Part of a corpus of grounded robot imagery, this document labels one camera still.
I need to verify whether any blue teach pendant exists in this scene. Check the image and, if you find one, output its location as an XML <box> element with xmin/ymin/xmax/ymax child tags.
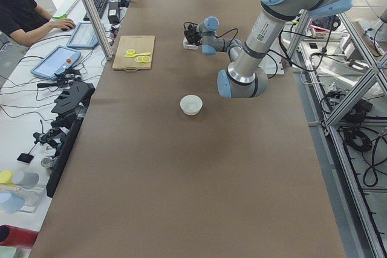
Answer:
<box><xmin>67</xmin><ymin>22</ymin><xmax>99</xmax><ymax>50</ymax></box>
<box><xmin>30</xmin><ymin>46</ymin><xmax>81</xmax><ymax>79</ymax></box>

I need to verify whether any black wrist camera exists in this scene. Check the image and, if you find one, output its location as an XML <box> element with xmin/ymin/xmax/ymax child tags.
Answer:
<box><xmin>183</xmin><ymin>22</ymin><xmax>198</xmax><ymax>31</ymax></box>

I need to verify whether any clear plastic egg box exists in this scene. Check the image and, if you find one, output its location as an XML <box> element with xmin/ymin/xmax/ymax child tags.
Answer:
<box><xmin>183</xmin><ymin>37</ymin><xmax>199</xmax><ymax>50</ymax></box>

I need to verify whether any aluminium frame post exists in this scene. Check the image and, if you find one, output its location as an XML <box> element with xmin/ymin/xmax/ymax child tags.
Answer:
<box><xmin>81</xmin><ymin>0</ymin><xmax>113</xmax><ymax>60</ymax></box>

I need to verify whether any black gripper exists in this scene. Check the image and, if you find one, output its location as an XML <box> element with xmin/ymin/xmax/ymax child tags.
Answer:
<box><xmin>184</xmin><ymin>27</ymin><xmax>201</xmax><ymax>46</ymax></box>

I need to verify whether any yellow cup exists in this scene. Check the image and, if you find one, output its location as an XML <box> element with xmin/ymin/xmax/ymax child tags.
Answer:
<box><xmin>0</xmin><ymin>170</ymin><xmax>13</xmax><ymax>185</ymax></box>

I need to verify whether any red cylinder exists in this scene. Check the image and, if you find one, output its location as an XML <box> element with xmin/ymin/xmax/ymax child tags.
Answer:
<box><xmin>1</xmin><ymin>225</ymin><xmax>39</xmax><ymax>249</ymax></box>

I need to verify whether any lemon slice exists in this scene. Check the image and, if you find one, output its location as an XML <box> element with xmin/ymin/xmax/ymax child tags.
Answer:
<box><xmin>125</xmin><ymin>49</ymin><xmax>136</xmax><ymax>56</ymax></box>
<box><xmin>135</xmin><ymin>56</ymin><xmax>151</xmax><ymax>63</ymax></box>

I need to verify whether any black keyboard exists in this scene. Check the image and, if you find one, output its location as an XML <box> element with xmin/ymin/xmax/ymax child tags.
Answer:
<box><xmin>93</xmin><ymin>0</ymin><xmax>109</xmax><ymax>19</ymax></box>

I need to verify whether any white bowl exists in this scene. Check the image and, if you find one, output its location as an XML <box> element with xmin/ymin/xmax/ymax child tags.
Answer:
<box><xmin>180</xmin><ymin>95</ymin><xmax>203</xmax><ymax>116</ymax></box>

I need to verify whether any grey cup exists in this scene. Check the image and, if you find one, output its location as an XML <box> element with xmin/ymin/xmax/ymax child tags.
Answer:
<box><xmin>11</xmin><ymin>171</ymin><xmax>39</xmax><ymax>189</ymax></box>

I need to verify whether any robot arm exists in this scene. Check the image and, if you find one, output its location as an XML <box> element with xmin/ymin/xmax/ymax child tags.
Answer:
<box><xmin>184</xmin><ymin>0</ymin><xmax>353</xmax><ymax>98</ymax></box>

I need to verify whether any light blue cup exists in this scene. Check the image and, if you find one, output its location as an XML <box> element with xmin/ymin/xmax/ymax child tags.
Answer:
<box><xmin>1</xmin><ymin>191</ymin><xmax>25</xmax><ymax>214</ymax></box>

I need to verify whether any wooden cutting board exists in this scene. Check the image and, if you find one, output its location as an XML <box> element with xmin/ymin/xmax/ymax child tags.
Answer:
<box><xmin>112</xmin><ymin>36</ymin><xmax>155</xmax><ymax>71</ymax></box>

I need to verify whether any seated person in black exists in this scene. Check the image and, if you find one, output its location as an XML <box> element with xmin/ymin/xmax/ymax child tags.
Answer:
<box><xmin>1</xmin><ymin>0</ymin><xmax>76</xmax><ymax>48</ymax></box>

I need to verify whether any yellow plastic knife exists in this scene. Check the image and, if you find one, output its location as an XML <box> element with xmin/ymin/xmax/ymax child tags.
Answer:
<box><xmin>125</xmin><ymin>52</ymin><xmax>151</xmax><ymax>57</ymax></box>

